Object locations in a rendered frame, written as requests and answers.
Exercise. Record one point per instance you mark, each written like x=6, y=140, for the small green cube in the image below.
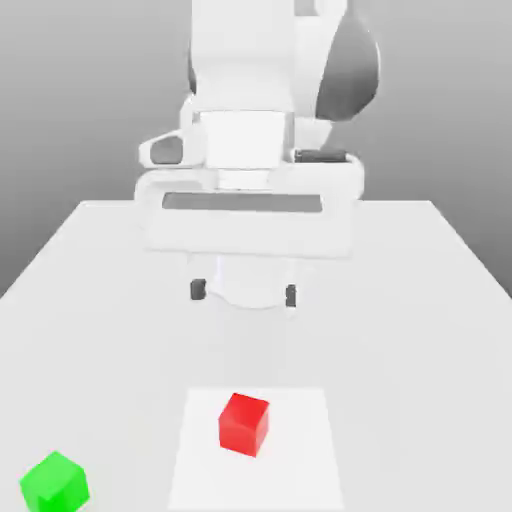
x=54, y=482

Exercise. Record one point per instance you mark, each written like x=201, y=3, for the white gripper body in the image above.
x=248, y=232

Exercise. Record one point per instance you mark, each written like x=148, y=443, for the small red cube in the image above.
x=242, y=426

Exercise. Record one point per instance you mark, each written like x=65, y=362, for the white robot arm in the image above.
x=240, y=60

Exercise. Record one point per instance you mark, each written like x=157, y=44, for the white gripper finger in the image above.
x=290, y=296
x=198, y=288

